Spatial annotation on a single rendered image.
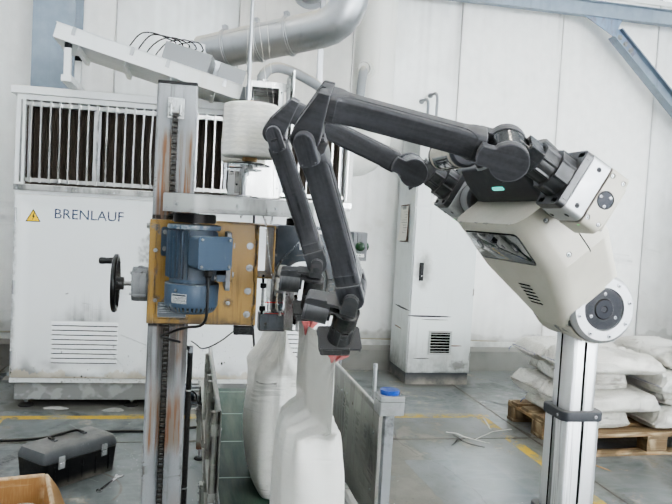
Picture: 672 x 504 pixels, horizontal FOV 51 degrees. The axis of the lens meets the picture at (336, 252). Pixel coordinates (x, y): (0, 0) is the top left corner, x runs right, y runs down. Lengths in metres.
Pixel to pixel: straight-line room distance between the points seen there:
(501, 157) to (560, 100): 5.82
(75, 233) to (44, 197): 0.30
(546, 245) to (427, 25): 5.31
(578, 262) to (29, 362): 4.09
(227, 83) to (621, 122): 4.17
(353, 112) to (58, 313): 3.88
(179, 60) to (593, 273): 3.52
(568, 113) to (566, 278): 5.63
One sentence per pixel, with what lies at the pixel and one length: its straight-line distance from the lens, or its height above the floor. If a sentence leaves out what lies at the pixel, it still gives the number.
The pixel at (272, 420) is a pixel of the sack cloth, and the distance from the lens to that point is 2.57.
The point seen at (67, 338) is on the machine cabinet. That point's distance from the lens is 5.04.
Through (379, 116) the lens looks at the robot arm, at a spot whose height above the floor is 1.57.
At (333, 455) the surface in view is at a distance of 1.86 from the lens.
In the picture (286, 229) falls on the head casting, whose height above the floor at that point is 1.33.
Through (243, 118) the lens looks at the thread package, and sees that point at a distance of 2.01.
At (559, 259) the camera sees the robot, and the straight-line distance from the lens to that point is 1.57.
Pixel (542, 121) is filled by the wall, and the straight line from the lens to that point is 7.05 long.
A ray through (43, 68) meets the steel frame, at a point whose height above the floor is 2.36.
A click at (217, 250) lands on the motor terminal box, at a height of 1.27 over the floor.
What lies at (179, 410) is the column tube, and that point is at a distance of 2.33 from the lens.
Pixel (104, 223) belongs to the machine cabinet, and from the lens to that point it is 4.94.
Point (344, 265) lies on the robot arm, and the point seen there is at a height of 1.27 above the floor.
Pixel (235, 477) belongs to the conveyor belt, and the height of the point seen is 0.38.
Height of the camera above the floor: 1.38
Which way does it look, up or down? 3 degrees down
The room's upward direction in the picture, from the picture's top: 3 degrees clockwise
